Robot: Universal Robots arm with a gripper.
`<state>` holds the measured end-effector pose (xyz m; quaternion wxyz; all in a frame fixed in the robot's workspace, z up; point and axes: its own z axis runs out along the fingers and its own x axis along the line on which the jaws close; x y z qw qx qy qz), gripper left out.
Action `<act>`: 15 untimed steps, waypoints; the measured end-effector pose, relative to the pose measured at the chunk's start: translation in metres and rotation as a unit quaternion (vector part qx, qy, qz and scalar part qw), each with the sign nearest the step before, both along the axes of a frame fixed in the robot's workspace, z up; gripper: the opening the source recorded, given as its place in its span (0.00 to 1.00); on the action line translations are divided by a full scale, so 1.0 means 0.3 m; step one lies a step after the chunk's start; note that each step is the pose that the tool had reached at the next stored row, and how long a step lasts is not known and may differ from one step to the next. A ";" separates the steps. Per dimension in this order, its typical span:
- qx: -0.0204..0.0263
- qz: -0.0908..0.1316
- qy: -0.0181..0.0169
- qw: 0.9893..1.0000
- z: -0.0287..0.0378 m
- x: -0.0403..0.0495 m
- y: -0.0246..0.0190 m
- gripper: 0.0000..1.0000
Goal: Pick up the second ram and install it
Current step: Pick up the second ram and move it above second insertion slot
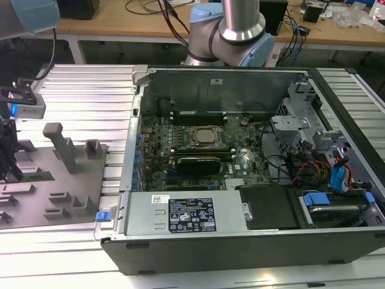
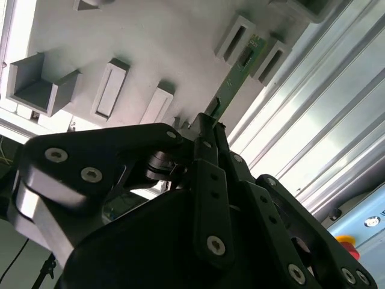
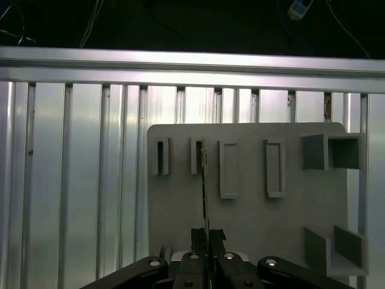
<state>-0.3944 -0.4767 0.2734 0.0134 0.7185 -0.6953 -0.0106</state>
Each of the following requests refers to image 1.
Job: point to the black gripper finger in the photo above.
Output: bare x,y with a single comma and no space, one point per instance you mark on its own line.
15,168

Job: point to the green RAM stick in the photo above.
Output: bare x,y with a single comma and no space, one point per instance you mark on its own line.
188,113
39,176

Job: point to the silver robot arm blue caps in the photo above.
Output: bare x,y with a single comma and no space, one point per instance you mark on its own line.
240,18

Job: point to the black RAM slot bank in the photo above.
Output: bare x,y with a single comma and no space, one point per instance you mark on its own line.
198,121
201,153

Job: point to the grey parts rack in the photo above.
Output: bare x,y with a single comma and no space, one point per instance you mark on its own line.
60,192

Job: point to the blue case latch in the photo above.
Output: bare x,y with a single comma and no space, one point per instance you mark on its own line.
102,216

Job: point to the grey power supply with label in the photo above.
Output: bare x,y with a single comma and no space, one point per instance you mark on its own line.
144,216

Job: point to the green motherboard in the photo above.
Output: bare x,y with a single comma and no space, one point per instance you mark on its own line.
156,141

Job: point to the large black box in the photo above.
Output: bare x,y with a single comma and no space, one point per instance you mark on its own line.
81,9

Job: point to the wooden desk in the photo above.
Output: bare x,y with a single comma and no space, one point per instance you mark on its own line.
120,24

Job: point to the black graphics card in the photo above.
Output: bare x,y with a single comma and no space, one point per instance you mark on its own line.
198,165

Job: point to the silver CPU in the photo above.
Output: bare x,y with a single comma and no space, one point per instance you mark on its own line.
207,136

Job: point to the black open PC case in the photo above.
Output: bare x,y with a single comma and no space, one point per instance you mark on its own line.
210,256

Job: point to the small silver heat sink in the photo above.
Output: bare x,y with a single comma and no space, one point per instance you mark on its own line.
234,183

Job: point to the round coin battery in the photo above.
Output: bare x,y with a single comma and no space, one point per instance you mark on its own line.
244,121

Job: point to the black plastic shroud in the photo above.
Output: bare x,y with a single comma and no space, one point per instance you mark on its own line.
267,207

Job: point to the grey metal drive cage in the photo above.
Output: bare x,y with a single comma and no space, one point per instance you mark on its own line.
288,123

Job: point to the hard disk in blue carrier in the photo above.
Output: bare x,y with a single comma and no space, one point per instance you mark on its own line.
316,200

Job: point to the small black box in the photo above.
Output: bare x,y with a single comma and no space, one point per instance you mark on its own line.
312,13

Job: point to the clear plastic bags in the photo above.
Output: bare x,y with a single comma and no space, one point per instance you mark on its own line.
352,16

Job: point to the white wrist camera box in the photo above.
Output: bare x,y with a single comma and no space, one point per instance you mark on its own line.
30,108

